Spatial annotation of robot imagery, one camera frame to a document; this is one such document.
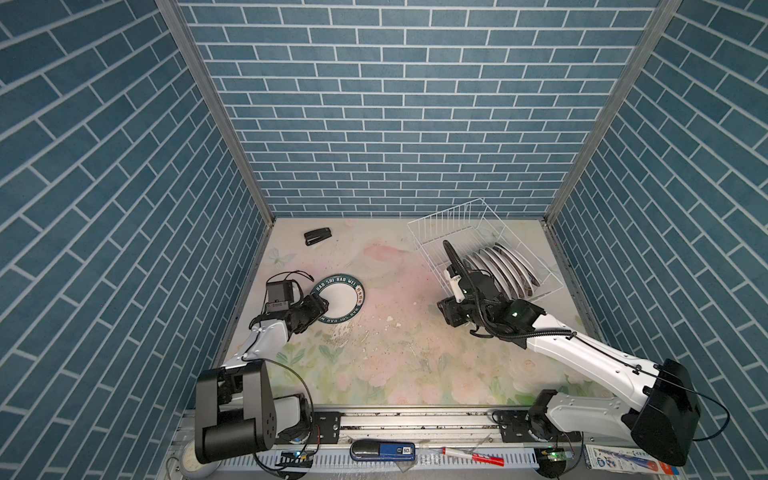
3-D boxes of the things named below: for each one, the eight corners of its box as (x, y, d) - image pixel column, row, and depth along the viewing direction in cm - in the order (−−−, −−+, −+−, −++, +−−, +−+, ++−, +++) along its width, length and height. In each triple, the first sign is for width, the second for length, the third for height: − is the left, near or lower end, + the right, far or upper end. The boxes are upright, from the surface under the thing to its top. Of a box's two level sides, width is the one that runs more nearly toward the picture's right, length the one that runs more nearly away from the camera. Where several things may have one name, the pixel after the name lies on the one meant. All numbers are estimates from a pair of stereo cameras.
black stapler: (307, 246, 115) (305, 240, 112) (304, 239, 117) (302, 233, 115) (332, 236, 118) (331, 231, 116) (328, 230, 120) (327, 224, 118)
